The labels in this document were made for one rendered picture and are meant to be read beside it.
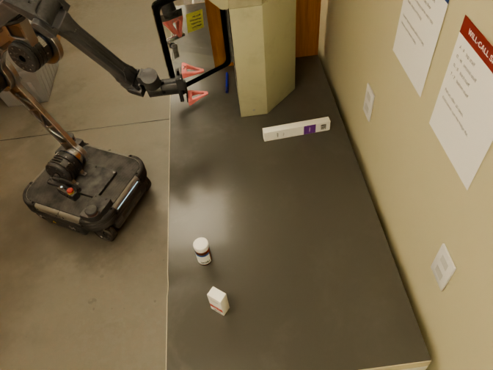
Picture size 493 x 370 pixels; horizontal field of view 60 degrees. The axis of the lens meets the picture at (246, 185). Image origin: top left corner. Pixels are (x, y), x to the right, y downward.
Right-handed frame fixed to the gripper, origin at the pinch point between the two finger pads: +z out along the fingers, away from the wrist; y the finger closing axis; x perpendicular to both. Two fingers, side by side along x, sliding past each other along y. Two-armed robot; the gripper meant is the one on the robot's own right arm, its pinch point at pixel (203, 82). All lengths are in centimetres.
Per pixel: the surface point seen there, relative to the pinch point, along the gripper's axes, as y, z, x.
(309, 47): -22, 48, 46
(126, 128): -120, -71, 121
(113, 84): -120, -86, 177
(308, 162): -26.3, 34.3, -20.7
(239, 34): 11.5, 14.7, 9.0
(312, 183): -26, 34, -31
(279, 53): -2.5, 29.6, 15.5
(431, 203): 3, 55, -66
